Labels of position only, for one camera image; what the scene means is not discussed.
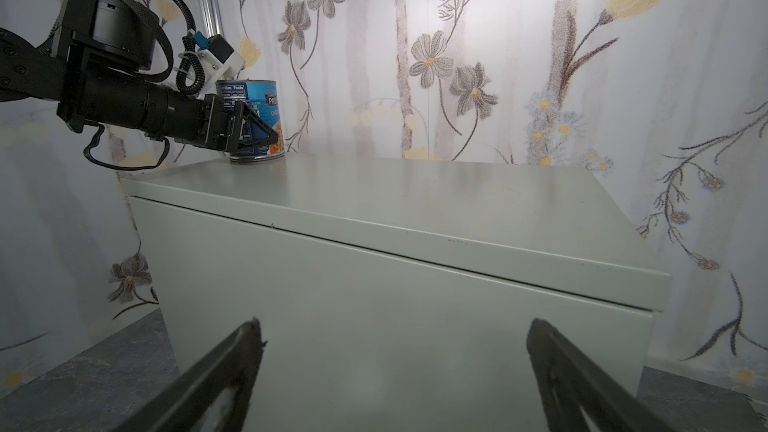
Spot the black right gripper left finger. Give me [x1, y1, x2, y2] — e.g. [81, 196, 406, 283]
[116, 318, 265, 431]

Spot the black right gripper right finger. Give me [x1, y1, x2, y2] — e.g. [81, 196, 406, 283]
[526, 318, 672, 431]

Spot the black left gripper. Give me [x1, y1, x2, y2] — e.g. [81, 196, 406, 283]
[201, 94, 279, 153]

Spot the blue labelled tall can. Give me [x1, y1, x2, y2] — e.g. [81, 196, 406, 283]
[216, 80, 285, 162]

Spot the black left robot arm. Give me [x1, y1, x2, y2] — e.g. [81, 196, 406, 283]
[1, 0, 279, 154]

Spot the grey metal cabinet box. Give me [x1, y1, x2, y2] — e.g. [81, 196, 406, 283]
[122, 154, 671, 431]

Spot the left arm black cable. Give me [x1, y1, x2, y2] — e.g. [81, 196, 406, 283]
[80, 0, 208, 172]

